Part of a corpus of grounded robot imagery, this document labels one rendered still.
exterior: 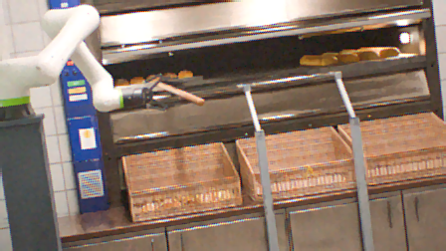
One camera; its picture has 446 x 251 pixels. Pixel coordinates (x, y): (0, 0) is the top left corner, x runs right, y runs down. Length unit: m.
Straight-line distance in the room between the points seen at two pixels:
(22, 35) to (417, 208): 2.24
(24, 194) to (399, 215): 1.91
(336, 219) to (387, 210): 0.27
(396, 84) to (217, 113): 1.03
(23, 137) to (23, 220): 0.34
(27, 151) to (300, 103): 1.78
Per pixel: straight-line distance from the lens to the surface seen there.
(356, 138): 4.40
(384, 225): 4.57
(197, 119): 4.83
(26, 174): 3.74
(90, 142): 4.78
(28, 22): 4.80
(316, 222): 4.46
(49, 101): 4.79
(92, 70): 4.23
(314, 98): 4.95
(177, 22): 4.81
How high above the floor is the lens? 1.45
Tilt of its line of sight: 6 degrees down
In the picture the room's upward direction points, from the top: 7 degrees counter-clockwise
